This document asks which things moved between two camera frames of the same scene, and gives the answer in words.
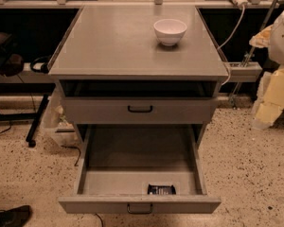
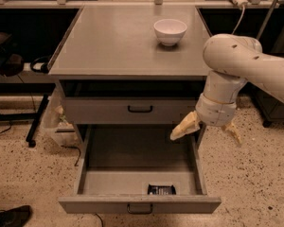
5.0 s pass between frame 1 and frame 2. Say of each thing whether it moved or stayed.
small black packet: stayed
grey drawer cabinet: stayed
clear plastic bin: stayed
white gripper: moved
